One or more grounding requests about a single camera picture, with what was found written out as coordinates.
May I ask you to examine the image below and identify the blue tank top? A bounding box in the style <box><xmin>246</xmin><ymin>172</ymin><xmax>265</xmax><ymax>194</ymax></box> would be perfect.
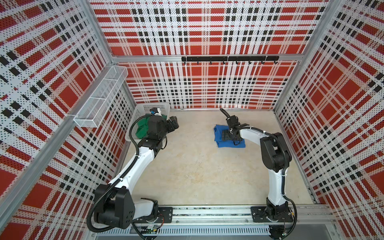
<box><xmin>214</xmin><ymin>125</ymin><xmax>246</xmax><ymax>148</ymax></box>

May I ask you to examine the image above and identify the green tank top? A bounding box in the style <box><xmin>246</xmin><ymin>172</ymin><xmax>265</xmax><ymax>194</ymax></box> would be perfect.
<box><xmin>136</xmin><ymin>115</ymin><xmax>152</xmax><ymax>139</ymax></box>

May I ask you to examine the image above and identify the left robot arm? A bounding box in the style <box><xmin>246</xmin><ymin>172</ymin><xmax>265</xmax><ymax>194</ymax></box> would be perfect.
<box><xmin>86</xmin><ymin>112</ymin><xmax>179</xmax><ymax>233</ymax></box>

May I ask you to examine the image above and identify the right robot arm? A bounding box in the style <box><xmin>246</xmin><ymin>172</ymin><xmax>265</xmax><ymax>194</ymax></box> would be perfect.
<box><xmin>221</xmin><ymin>109</ymin><xmax>292</xmax><ymax>209</ymax></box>

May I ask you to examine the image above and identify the white plastic laundry basket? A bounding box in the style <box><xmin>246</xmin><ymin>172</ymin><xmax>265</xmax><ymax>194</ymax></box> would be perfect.
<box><xmin>125</xmin><ymin>102</ymin><xmax>171</xmax><ymax>143</ymax></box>

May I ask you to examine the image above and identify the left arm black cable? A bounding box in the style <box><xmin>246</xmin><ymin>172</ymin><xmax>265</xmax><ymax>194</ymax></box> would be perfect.
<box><xmin>86</xmin><ymin>113</ymin><xmax>157</xmax><ymax>240</ymax></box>

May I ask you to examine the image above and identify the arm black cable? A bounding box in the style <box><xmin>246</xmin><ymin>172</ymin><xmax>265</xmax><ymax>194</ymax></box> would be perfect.
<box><xmin>219</xmin><ymin>107</ymin><xmax>298</xmax><ymax>240</ymax></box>
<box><xmin>86</xmin><ymin>113</ymin><xmax>157</xmax><ymax>240</ymax></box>

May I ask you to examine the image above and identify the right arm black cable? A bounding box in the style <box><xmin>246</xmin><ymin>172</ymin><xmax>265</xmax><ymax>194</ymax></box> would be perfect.
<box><xmin>219</xmin><ymin>107</ymin><xmax>298</xmax><ymax>240</ymax></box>

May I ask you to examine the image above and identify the black wall hook rail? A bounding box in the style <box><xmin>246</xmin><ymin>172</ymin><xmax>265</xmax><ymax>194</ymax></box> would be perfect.
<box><xmin>181</xmin><ymin>56</ymin><xmax>280</xmax><ymax>63</ymax></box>

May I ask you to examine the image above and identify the white wire wall shelf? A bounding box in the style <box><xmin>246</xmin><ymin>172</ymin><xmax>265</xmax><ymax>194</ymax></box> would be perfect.
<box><xmin>74</xmin><ymin>66</ymin><xmax>128</xmax><ymax>128</ymax></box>

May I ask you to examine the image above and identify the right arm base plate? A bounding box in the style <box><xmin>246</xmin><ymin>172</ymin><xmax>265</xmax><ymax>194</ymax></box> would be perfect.
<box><xmin>251</xmin><ymin>206</ymin><xmax>294</xmax><ymax>224</ymax></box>

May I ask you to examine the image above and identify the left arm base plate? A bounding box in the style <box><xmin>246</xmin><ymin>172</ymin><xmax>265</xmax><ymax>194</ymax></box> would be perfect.
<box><xmin>134</xmin><ymin>207</ymin><xmax>174</xmax><ymax>224</ymax></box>

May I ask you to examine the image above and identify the aluminium front rail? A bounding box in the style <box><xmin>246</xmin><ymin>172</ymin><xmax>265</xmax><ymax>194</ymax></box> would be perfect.
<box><xmin>88</xmin><ymin>204</ymin><xmax>337</xmax><ymax>226</ymax></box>

